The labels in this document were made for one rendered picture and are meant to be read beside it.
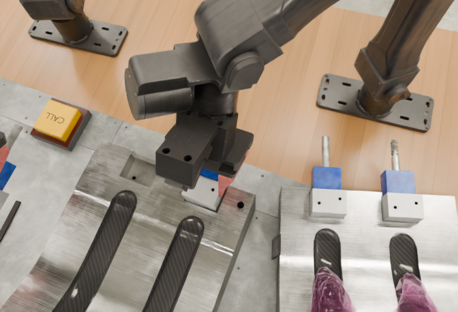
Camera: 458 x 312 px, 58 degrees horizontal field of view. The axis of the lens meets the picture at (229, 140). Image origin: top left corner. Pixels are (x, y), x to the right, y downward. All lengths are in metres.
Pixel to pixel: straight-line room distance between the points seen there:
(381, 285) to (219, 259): 0.23
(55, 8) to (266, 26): 0.48
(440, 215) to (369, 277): 0.15
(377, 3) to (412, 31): 1.46
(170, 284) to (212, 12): 0.37
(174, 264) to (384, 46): 0.42
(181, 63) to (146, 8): 0.50
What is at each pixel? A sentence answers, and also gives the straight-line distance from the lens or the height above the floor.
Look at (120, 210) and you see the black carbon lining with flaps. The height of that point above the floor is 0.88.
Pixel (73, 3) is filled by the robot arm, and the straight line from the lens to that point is 0.80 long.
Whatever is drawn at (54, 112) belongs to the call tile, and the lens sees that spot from 0.80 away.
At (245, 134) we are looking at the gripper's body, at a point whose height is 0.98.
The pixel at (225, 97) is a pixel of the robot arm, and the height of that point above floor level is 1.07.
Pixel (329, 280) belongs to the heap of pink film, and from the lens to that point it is 0.61.
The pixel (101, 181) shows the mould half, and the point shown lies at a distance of 0.65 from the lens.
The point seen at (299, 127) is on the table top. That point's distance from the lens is 0.75.
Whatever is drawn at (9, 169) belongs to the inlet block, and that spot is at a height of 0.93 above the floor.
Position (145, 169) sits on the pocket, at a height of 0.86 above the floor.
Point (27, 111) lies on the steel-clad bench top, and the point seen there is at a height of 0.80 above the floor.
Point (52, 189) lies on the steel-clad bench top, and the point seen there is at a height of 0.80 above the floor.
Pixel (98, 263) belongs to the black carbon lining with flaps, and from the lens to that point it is 0.64.
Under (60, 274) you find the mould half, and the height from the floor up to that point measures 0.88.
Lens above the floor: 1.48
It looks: 67 degrees down
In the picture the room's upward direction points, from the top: 8 degrees counter-clockwise
